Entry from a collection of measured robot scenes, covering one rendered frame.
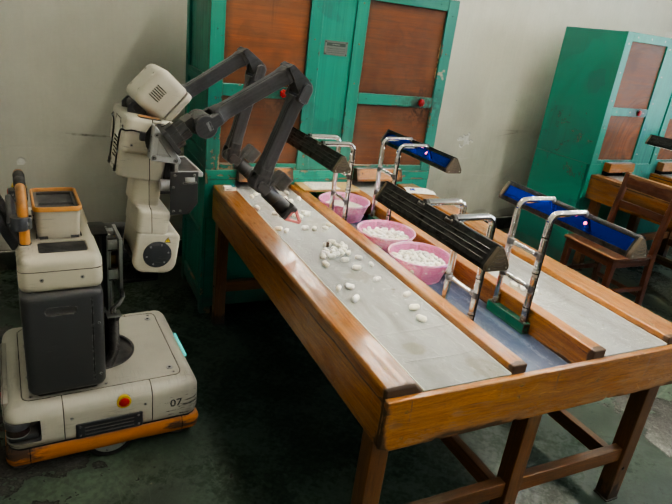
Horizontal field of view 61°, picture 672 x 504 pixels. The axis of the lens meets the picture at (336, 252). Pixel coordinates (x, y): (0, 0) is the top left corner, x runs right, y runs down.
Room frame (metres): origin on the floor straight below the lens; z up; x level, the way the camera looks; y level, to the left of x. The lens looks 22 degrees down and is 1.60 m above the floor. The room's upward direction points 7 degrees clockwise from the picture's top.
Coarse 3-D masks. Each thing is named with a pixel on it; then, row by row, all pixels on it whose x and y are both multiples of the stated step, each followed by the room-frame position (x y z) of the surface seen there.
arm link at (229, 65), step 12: (240, 48) 2.46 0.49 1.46; (228, 60) 2.39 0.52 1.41; (240, 60) 2.41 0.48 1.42; (252, 60) 2.43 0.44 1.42; (204, 72) 2.36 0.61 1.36; (216, 72) 2.37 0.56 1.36; (228, 72) 2.39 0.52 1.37; (252, 72) 2.46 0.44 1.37; (192, 84) 2.32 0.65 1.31; (204, 84) 2.34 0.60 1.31; (192, 96) 2.32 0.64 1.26
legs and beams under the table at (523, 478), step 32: (224, 256) 2.75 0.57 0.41; (224, 288) 2.76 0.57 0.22; (256, 288) 2.85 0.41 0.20; (640, 416) 1.79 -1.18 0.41; (448, 448) 1.81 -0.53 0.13; (512, 448) 1.54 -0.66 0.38; (608, 448) 1.78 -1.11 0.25; (480, 480) 1.64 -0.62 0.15; (512, 480) 1.52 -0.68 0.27; (544, 480) 1.62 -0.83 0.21; (608, 480) 1.80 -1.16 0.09
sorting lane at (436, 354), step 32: (288, 224) 2.43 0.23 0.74; (320, 224) 2.49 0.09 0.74; (320, 256) 2.11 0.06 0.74; (352, 256) 2.15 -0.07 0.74; (384, 288) 1.88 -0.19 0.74; (384, 320) 1.64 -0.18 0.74; (416, 320) 1.67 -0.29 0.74; (416, 352) 1.47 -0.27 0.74; (448, 352) 1.49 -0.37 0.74; (480, 352) 1.51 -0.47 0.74; (448, 384) 1.32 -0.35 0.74
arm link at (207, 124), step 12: (276, 72) 2.05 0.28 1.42; (288, 72) 2.05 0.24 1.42; (300, 72) 2.07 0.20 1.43; (252, 84) 2.02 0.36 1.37; (264, 84) 2.02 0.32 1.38; (276, 84) 2.04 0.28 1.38; (288, 84) 2.07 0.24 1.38; (300, 84) 2.08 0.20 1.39; (240, 96) 1.97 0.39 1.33; (252, 96) 2.00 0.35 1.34; (264, 96) 2.02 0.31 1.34; (216, 108) 1.93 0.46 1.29; (228, 108) 1.95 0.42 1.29; (240, 108) 1.98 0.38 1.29; (204, 120) 1.88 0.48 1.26; (216, 120) 1.91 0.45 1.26; (204, 132) 1.89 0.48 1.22; (216, 132) 1.91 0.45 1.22
